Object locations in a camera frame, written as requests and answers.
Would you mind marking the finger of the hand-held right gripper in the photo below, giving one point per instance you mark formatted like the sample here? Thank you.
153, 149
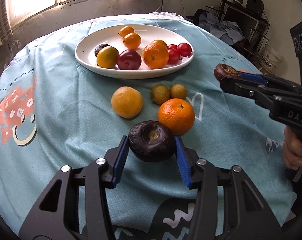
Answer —
253, 77
238, 87

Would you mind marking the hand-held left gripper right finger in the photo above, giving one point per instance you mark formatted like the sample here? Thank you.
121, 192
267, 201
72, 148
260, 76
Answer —
183, 165

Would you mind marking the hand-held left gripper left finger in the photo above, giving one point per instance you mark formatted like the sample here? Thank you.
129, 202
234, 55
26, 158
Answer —
119, 165

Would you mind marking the dark purple passion fruit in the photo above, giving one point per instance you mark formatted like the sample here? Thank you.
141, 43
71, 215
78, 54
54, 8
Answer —
224, 71
100, 49
152, 141

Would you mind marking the red cherry tomato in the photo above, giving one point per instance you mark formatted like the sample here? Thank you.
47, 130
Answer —
173, 56
172, 47
184, 49

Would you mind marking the orange mandarin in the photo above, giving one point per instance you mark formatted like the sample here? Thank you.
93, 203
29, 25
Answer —
156, 55
176, 113

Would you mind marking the yellow-green citrus fruit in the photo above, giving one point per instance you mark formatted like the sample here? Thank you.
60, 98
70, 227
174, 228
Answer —
159, 42
107, 57

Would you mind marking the dark red plum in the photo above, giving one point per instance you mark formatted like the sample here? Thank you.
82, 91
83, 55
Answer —
129, 59

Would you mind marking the white oval plate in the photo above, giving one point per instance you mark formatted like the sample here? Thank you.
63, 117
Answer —
91, 55

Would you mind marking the small yellow-orange citrus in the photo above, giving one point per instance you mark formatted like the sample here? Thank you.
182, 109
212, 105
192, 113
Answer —
126, 31
132, 40

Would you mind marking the person's right hand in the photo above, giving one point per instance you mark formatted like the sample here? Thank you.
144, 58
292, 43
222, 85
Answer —
293, 147

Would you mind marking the white plastic bucket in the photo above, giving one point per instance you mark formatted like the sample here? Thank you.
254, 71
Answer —
270, 58

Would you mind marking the black metal rack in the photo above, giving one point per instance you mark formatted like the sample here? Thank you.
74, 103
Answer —
263, 27

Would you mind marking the blue clothes pile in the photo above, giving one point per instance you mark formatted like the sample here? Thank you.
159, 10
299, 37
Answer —
225, 30

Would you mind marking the black monitor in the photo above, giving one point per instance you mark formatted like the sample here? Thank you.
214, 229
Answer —
240, 20

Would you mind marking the small greenish-yellow round fruit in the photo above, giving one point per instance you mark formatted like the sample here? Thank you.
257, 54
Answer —
178, 91
160, 94

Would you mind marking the large yellow citrus fruit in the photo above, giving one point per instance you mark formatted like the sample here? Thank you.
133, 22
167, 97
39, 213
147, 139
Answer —
127, 102

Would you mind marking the light blue printed tablecloth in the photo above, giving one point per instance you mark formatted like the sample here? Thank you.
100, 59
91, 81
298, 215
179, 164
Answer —
66, 130

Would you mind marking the black speaker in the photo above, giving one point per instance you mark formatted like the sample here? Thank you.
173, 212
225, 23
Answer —
255, 3

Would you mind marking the white cloth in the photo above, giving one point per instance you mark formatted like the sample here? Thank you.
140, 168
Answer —
166, 15

